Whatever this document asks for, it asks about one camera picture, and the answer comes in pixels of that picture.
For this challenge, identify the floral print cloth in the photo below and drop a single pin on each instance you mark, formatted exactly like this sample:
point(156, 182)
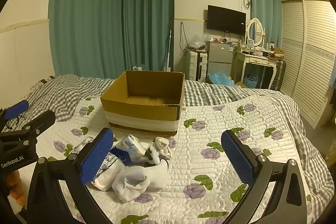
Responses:
point(81, 144)

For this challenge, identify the clear plastic bag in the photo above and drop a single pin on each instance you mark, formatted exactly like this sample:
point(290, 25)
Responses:
point(198, 41)

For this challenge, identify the white suitcase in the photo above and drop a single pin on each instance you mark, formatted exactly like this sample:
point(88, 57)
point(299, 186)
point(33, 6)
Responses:
point(193, 65)

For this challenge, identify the teal curtain beside corner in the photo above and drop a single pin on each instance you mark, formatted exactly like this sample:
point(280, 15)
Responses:
point(149, 19)

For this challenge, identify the brown patterned pillow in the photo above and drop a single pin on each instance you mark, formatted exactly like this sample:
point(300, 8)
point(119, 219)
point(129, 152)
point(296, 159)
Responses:
point(43, 83)

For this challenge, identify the narrow teal curtain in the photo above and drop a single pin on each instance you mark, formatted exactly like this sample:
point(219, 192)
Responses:
point(265, 8)

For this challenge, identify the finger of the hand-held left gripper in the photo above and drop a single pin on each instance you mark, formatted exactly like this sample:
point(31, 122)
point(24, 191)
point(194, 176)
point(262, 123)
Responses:
point(42, 120)
point(17, 108)

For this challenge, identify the wide teal curtain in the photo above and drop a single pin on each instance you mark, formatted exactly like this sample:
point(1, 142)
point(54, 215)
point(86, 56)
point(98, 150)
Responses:
point(86, 16)

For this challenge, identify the white upright mop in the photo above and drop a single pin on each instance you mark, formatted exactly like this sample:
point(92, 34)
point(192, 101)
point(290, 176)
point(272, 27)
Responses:
point(168, 56)

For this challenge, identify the grey small fridge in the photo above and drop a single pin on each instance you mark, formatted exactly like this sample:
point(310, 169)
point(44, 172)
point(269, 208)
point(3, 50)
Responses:
point(220, 58)

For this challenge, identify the small curled white sock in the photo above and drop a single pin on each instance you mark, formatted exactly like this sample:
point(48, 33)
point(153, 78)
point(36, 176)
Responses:
point(161, 148)

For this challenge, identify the dark suitcase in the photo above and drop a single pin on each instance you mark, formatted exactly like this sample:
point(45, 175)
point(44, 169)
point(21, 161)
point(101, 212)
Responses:
point(278, 74)

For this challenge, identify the blue plastic bag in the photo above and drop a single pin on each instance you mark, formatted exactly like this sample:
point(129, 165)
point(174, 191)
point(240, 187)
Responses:
point(219, 78)

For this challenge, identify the white dressing table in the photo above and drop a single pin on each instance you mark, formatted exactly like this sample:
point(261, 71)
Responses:
point(258, 60)

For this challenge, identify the black wall television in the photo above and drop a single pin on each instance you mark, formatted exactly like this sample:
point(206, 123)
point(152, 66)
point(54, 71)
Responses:
point(225, 19)

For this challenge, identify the white blue tissue pack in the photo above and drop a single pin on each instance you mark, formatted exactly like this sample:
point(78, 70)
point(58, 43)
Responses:
point(130, 148)

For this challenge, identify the blue basket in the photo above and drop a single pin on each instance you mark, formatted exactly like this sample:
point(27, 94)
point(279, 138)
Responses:
point(250, 81)

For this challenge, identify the oval white mirror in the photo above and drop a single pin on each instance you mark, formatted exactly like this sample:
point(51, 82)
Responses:
point(255, 31)

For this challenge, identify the brown floor cardboard box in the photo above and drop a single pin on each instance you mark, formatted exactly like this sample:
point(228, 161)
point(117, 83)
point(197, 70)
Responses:
point(241, 85)

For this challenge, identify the person's left hand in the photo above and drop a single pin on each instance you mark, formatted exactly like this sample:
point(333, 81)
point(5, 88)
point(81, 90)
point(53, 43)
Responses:
point(14, 182)

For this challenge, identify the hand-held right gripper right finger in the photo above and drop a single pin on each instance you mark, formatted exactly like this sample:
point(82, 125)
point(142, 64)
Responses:
point(237, 158)

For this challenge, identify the floral quilt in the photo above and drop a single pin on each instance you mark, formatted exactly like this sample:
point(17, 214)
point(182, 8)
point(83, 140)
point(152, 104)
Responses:
point(210, 134)

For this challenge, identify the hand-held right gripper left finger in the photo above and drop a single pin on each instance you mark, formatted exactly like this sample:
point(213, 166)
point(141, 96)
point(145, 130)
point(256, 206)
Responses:
point(97, 158)

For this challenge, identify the large white sock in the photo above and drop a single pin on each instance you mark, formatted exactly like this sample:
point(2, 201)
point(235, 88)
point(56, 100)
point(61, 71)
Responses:
point(136, 179)

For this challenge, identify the white louvered wardrobe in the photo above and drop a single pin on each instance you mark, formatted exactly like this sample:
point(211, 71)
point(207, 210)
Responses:
point(309, 56)

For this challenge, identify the clear water jug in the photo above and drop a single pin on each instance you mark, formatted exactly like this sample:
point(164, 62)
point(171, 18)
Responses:
point(137, 68)

